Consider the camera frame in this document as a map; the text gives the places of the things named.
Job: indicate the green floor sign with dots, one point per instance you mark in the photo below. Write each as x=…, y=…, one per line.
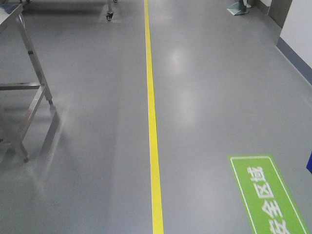
x=267, y=199

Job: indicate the small blue plastic block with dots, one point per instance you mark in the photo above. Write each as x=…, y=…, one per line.
x=309, y=164

